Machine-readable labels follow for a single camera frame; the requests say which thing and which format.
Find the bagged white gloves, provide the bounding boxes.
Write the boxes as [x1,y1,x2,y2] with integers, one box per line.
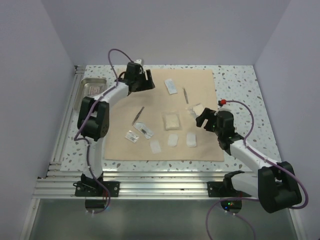
[186,103,205,119]

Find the white gauze roll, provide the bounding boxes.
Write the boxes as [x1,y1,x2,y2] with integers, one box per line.
[186,132,197,148]
[149,140,162,154]
[167,134,179,148]

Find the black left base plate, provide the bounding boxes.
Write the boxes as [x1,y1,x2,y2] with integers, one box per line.
[73,181,120,198]

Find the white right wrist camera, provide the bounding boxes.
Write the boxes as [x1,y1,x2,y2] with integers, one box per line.
[218,99,232,112]

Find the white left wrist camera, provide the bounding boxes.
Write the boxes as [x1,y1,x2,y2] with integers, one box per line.
[134,58,144,66]

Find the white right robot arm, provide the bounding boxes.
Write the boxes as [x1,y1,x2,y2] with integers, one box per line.
[196,108,302,213]

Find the pink packet in tray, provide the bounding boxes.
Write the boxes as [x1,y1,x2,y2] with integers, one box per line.
[88,85,104,96]

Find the beige cloth mat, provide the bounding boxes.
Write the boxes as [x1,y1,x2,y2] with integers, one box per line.
[103,69,224,162]

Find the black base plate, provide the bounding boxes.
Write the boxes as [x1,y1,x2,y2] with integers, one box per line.
[73,181,120,198]
[207,181,243,198]

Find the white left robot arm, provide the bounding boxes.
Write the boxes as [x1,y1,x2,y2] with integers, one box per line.
[74,62,155,197]

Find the clear packet with black item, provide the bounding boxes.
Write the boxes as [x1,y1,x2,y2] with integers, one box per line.
[133,122,154,140]

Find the bagged gauze pad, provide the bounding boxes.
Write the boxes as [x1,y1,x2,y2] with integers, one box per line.
[162,112,181,131]

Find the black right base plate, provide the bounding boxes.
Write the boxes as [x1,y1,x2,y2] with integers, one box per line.
[207,181,243,198]

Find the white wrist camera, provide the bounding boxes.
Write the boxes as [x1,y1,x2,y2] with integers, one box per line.
[218,99,232,112]
[134,58,144,66]

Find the steel instrument tray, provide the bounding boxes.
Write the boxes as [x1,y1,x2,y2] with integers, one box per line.
[73,77,107,112]

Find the small clear packet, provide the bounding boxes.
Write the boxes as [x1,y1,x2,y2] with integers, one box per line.
[125,130,140,143]

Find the steel tweezers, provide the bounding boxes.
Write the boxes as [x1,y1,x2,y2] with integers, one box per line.
[131,106,145,126]
[182,87,189,104]

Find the aluminium rail frame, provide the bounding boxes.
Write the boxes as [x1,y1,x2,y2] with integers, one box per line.
[32,65,296,201]

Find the white blue sterile pouch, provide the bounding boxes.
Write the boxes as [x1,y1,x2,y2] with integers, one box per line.
[164,78,178,95]

